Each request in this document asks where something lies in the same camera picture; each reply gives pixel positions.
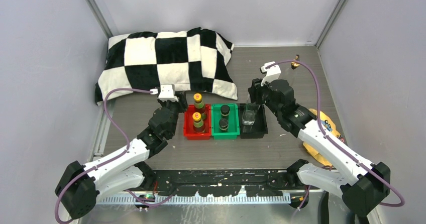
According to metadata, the brown sauce glass bottle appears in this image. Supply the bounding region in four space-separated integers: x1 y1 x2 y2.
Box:
283 61 300 90

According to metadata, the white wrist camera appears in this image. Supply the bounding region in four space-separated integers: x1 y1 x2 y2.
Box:
260 61 281 86
158 84 178 102

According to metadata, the aluminium slotted rail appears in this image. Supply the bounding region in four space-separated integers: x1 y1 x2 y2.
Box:
98 193 291 205

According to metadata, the green label spice jar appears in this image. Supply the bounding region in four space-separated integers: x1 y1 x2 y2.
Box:
219 118 229 133

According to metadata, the black plastic bin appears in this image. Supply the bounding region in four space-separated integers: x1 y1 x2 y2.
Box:
237 103 268 139

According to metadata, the clear glass oil bottle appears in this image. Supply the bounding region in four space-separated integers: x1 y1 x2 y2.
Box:
242 94 260 126

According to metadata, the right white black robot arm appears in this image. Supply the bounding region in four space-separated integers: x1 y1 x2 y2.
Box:
248 78 391 216

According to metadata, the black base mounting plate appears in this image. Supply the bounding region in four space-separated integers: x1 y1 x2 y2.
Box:
132 169 305 197

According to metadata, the yellow cap chili sauce bottle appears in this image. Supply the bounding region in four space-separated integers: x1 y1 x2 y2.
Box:
193 93 207 120

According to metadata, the red plastic bin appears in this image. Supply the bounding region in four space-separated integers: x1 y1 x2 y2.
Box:
183 104 212 141

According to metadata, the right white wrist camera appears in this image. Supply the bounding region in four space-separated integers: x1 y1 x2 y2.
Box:
260 61 281 86

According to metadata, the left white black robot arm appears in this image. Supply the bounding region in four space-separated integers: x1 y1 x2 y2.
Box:
55 91 188 223

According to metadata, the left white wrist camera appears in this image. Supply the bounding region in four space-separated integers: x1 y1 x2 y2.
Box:
158 84 178 102

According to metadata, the black white checkered cloth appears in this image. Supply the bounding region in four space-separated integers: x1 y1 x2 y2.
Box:
94 27 238 104

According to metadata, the yellow cloth rag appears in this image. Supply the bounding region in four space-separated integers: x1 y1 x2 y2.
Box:
303 112 345 166

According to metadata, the green plastic bin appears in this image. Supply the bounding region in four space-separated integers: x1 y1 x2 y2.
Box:
211 103 240 140

